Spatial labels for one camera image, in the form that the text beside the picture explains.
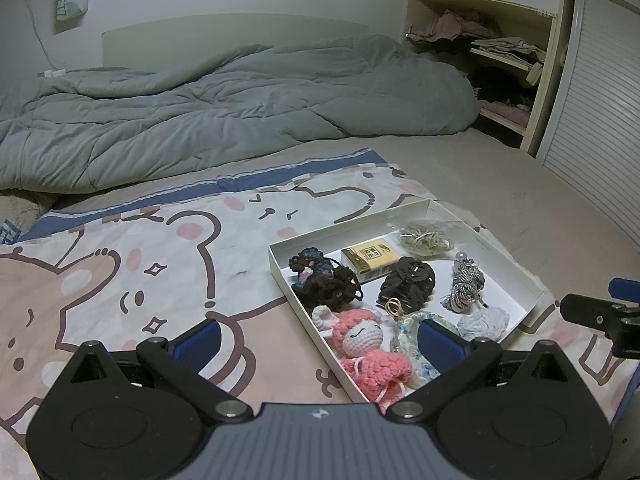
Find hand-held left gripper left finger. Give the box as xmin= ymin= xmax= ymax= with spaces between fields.
xmin=65 ymin=317 xmax=253 ymax=423

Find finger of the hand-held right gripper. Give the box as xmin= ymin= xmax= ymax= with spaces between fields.
xmin=608 ymin=277 xmax=640 ymax=306
xmin=559 ymin=294 xmax=640 ymax=333

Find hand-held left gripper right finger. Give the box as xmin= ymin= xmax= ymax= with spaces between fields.
xmin=387 ymin=318 xmax=583 ymax=423

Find floral fabric pouch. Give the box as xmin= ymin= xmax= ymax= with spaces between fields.
xmin=390 ymin=310 xmax=463 ymax=386

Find white knitted scrunchie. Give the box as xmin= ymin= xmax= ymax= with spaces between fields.
xmin=456 ymin=307 xmax=511 ymax=343

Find grey braided cord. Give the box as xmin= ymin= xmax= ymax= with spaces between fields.
xmin=440 ymin=251 xmax=488 ymax=311

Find brown hair claw clip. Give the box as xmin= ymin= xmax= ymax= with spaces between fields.
xmin=376 ymin=256 xmax=437 ymax=311

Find pink crochet doll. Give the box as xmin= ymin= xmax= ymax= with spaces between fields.
xmin=311 ymin=305 xmax=415 ymax=413

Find white cardboard box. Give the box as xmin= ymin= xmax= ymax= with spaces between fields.
xmin=267 ymin=198 xmax=548 ymax=403

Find clear bag of rubber bands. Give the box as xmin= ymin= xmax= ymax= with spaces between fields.
xmin=397 ymin=219 xmax=468 ymax=258

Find yellow tissue packet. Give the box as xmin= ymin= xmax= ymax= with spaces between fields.
xmin=341 ymin=240 xmax=401 ymax=281

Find dark brown crochet scrunchie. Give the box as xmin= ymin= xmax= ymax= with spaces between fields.
xmin=287 ymin=246 xmax=365 ymax=311

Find bear printed blanket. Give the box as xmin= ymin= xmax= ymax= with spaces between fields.
xmin=0 ymin=149 xmax=616 ymax=480

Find cartoon bear print blanket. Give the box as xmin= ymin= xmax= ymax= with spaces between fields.
xmin=0 ymin=127 xmax=640 ymax=411

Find white louvered sliding door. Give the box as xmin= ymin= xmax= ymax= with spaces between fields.
xmin=537 ymin=0 xmax=640 ymax=246

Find folded pink clothes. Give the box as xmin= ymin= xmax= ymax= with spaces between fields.
xmin=480 ymin=100 xmax=532 ymax=127

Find cream open cupboard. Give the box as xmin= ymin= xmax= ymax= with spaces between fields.
xmin=402 ymin=0 xmax=558 ymax=153

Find beige fluffy blanket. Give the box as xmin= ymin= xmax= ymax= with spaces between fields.
xmin=0 ymin=191 xmax=56 ymax=233

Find grey duvet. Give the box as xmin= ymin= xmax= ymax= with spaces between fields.
xmin=0 ymin=34 xmax=481 ymax=193

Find dark clothes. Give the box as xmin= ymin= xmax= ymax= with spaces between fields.
xmin=467 ymin=66 xmax=538 ymax=111

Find folded beige clothes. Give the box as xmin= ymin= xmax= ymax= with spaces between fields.
xmin=470 ymin=36 xmax=547 ymax=67

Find white headboard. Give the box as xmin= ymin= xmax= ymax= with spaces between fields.
xmin=101 ymin=14 xmax=371 ymax=67

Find crumpled pink clothes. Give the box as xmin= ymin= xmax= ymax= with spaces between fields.
xmin=407 ymin=10 xmax=501 ymax=43

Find white cable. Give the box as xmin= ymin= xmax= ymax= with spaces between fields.
xmin=22 ymin=0 xmax=56 ymax=73

